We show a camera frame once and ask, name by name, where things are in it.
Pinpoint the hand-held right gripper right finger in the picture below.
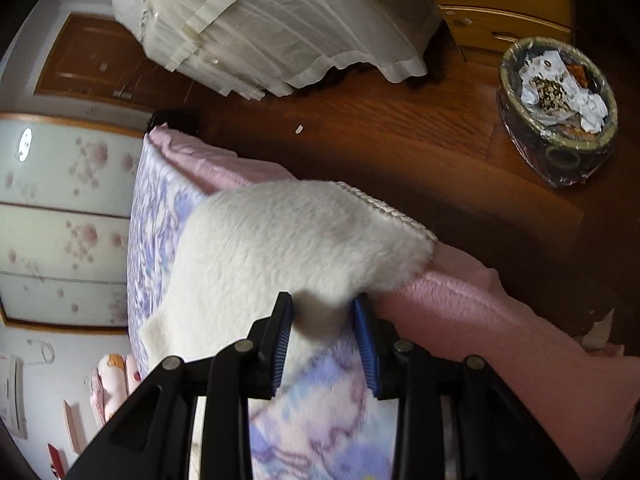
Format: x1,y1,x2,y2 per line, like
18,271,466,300
351,294,581,480

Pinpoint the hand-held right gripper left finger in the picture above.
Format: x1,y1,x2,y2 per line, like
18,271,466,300
65,292,296,480

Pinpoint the white fluffy garment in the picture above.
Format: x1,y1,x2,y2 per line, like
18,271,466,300
139,179,440,396

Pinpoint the pink fleece blanket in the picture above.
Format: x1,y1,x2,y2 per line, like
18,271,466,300
150,125,640,480

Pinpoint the pink plush toy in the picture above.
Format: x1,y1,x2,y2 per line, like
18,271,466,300
90,354,146,423

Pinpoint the purple cat print blanket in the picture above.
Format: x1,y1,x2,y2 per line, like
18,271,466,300
126,132,401,480

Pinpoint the floral panel wardrobe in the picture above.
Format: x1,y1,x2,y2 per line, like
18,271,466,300
0,112,146,331

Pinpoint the woven waste basket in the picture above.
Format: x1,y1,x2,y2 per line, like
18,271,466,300
496,37,619,190

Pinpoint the white air conditioner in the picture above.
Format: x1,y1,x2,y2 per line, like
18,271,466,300
0,355,28,438

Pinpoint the white sheer curtain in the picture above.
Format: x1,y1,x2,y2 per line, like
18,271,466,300
107,0,443,101

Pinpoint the crumpled white tissue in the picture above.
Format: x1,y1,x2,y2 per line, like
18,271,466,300
575,91,609,134

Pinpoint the brown wooden door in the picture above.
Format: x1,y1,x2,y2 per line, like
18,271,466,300
32,12,201,113

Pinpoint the pink wall strip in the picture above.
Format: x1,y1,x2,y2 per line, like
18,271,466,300
62,399,88,453

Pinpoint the wire wall hook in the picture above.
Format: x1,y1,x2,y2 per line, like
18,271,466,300
27,337,56,363

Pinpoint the red wall hanging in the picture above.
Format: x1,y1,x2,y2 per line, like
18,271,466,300
46,442,68,476

